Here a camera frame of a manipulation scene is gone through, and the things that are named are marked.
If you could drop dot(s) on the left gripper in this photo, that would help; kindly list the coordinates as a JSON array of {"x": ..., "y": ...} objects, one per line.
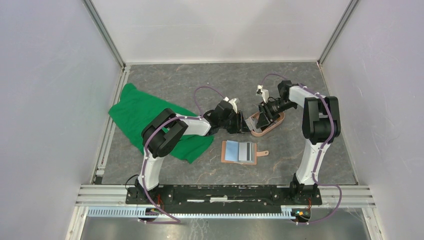
[{"x": 241, "y": 125}]

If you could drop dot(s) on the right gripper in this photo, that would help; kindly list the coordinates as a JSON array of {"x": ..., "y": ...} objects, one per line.
[{"x": 263, "y": 120}]

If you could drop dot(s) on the pink oval tray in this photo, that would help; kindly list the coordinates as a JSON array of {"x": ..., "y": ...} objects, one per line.
[{"x": 276, "y": 123}]

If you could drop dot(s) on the tan leather card holder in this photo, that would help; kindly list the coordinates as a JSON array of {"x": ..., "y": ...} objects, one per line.
[{"x": 229, "y": 153}]

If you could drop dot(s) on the white card with stripe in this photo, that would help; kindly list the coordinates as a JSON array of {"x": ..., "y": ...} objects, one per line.
[{"x": 246, "y": 152}]

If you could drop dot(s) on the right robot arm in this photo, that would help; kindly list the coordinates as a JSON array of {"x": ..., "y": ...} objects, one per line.
[{"x": 320, "y": 126}]

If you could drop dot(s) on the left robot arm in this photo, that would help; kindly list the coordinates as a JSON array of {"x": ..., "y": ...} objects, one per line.
[{"x": 162, "y": 135}]

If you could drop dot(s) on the green cloth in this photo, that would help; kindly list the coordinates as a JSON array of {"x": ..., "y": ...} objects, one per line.
[{"x": 136, "y": 109}]

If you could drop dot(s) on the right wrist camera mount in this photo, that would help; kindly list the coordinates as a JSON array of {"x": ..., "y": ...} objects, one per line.
[{"x": 263, "y": 94}]

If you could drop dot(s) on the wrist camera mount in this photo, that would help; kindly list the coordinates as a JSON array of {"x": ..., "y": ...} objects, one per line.
[
  {"x": 263, "y": 94},
  {"x": 234, "y": 103}
]

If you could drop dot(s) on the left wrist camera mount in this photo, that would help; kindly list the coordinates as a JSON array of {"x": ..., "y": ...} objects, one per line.
[{"x": 234, "y": 103}]

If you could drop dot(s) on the slotted cable duct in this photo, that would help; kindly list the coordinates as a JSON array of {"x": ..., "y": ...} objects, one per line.
[{"x": 143, "y": 212}]

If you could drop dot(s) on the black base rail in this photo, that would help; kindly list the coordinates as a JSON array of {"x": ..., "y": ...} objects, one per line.
[{"x": 225, "y": 199}]

